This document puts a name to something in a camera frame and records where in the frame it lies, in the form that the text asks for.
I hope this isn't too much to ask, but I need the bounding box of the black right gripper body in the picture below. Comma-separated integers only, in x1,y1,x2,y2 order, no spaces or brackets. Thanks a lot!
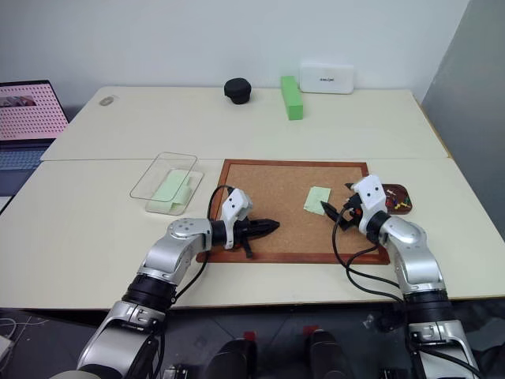
338,192,364,233

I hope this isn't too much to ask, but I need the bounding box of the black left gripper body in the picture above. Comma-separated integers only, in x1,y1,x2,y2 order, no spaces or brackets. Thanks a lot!
232,219,258,261

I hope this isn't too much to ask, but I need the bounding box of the green sticky note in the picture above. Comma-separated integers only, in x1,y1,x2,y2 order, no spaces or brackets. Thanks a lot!
151,169,187,203
170,177,195,207
303,186,332,216

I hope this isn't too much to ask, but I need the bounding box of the brown wooden tray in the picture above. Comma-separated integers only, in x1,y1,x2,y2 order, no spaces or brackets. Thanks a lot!
383,182,414,216

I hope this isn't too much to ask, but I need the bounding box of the clear plastic box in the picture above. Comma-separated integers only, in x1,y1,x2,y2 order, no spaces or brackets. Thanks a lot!
129,152,205,216

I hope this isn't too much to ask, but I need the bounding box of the wood framed cork board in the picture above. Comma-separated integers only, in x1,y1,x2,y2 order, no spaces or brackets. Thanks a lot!
196,159,391,266

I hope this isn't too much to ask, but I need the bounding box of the green rectangular block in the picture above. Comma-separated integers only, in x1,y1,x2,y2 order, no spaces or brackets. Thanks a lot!
279,75,305,122

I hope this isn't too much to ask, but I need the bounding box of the white rectangular case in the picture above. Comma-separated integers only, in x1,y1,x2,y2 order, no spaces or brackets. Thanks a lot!
298,62,355,96

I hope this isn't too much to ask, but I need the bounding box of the black round container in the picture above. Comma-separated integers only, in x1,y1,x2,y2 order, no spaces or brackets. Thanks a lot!
223,77,253,106

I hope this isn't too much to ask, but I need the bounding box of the open laptop pink screen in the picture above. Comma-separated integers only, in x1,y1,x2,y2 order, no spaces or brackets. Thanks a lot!
0,80,70,171

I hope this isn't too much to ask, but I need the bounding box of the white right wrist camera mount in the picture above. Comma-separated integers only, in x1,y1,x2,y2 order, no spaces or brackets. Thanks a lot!
350,174,389,234

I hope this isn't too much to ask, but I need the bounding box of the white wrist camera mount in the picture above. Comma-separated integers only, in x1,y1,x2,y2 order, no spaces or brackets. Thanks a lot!
350,174,389,234
219,188,254,250

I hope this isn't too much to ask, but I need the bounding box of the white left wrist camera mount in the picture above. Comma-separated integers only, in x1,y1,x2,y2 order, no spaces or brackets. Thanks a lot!
219,188,254,250

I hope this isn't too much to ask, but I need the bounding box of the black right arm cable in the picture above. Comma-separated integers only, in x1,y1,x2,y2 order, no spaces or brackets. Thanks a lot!
331,203,408,306

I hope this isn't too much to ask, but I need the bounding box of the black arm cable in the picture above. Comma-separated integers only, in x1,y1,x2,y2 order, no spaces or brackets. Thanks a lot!
171,184,234,306
331,203,408,306

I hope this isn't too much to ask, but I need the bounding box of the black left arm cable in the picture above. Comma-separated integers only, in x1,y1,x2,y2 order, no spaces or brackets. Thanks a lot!
171,184,234,306

